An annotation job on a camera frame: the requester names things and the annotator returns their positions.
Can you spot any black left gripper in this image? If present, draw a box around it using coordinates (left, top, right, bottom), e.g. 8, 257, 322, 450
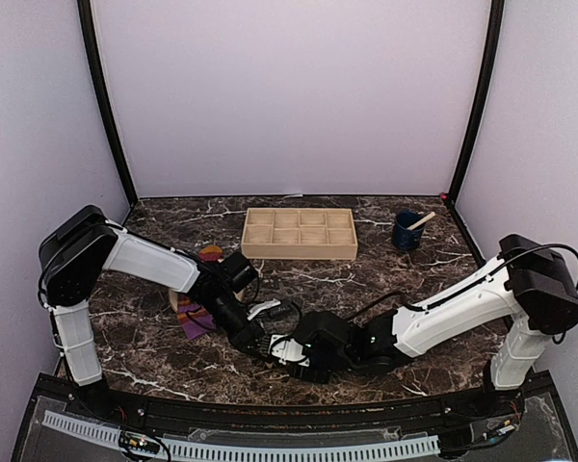
200, 294, 271, 364

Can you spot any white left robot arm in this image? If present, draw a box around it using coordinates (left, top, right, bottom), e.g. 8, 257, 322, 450
38, 205, 270, 420

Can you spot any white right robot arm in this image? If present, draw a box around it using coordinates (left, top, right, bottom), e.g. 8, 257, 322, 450
267, 234, 578, 418

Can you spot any purple maroon striped sock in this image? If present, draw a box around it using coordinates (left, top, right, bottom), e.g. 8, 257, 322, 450
176, 245, 223, 340

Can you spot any round beige plate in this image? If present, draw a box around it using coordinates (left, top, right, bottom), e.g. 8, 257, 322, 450
168, 289, 179, 313

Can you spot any wooden compartment tray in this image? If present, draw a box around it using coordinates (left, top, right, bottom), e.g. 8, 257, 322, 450
241, 208, 358, 261

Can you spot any blue enamel mug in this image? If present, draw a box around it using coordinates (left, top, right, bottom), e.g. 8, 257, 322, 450
392, 210, 424, 251

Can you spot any pale wooden stick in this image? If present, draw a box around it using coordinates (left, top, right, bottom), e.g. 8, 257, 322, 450
407, 212, 436, 231

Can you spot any black front rail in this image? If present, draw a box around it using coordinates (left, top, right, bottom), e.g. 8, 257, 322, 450
66, 384, 512, 432

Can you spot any white slotted cable duct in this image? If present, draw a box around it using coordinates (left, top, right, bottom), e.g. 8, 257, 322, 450
40, 410, 441, 461

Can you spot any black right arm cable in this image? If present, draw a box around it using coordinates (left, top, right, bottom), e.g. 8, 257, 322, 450
498, 243, 578, 346

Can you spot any black left frame post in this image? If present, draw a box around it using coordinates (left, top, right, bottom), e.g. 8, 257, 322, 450
76, 0, 139, 207

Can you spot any black frame post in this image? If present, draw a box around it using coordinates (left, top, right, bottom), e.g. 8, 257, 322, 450
447, 0, 505, 206
76, 0, 139, 207

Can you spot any black right frame post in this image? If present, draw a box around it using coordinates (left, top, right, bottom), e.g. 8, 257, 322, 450
447, 0, 505, 206

